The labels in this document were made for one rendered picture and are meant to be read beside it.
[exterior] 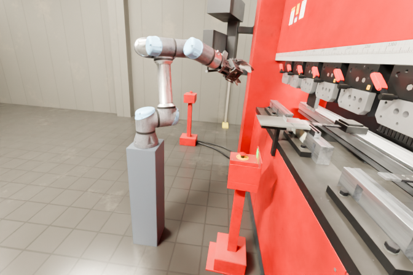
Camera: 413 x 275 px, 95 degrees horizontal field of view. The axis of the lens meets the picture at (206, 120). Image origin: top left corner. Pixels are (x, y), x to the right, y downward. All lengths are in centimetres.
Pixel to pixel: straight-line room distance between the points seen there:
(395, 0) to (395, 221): 61
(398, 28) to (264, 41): 133
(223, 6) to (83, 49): 338
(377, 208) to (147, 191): 112
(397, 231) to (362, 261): 12
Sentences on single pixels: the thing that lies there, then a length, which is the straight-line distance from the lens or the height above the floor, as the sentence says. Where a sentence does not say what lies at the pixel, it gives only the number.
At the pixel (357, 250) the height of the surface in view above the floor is 87.
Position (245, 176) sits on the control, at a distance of 105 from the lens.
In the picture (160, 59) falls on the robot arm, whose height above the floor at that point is 129.
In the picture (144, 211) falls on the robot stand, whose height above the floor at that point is 31.
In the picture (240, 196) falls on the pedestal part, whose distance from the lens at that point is 121.
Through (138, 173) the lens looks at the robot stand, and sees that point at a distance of 130.
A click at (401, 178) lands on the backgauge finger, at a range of 87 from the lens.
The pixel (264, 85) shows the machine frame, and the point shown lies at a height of 110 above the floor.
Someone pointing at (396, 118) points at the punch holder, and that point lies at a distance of 71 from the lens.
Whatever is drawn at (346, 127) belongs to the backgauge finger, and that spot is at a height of 101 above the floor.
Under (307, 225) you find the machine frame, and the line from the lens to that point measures 88.
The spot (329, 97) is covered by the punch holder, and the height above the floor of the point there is 120.
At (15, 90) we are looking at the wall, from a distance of 616.
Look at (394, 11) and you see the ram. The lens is 82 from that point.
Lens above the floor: 132
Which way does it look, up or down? 18 degrees down
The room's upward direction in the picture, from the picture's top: 4 degrees clockwise
